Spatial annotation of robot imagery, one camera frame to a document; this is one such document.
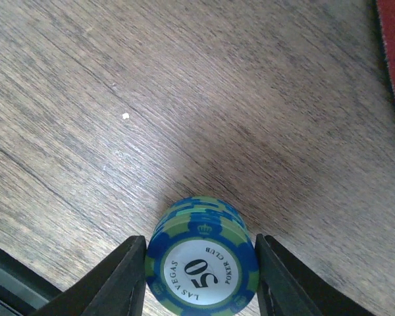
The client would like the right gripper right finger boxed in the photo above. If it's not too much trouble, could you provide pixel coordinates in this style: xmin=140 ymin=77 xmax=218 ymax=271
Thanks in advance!
xmin=255 ymin=234 xmax=373 ymax=316

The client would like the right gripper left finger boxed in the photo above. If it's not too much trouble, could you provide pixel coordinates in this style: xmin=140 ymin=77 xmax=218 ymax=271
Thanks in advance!
xmin=33 ymin=236 xmax=146 ymax=316

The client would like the green blue chip stack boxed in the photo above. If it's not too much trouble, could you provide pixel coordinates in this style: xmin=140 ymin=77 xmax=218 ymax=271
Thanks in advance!
xmin=145 ymin=196 xmax=259 ymax=315

